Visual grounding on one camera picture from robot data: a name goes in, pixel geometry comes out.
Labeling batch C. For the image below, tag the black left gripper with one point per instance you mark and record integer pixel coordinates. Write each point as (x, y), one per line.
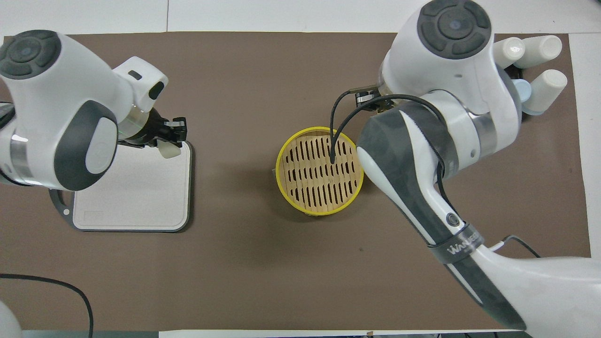
(152, 129)

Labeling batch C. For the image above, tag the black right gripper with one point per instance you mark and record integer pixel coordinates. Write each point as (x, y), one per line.
(368, 97)

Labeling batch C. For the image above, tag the white steamed bun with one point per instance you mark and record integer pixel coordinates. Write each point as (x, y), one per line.
(170, 151)

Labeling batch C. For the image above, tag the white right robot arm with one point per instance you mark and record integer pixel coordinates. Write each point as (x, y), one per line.
(422, 56)

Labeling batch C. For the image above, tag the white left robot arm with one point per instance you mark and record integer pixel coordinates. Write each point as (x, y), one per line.
(61, 94)

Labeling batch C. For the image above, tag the yellow bamboo steamer basket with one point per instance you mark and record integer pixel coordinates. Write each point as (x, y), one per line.
(312, 162)

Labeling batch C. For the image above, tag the white cutting board grey rim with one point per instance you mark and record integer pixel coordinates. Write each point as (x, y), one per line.
(141, 197)

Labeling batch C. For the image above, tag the white plastic cup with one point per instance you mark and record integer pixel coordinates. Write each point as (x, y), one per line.
(509, 49)

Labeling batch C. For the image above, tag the black cup rack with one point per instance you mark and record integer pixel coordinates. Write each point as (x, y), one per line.
(516, 72)

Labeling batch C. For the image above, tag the light blue plastic cup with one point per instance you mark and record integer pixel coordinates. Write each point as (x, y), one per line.
(522, 89)

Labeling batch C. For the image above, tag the brown table mat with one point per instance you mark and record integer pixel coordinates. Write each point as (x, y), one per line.
(235, 272)

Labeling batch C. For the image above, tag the white cup with blue rim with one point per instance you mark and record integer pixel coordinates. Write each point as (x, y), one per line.
(540, 49)
(547, 89)

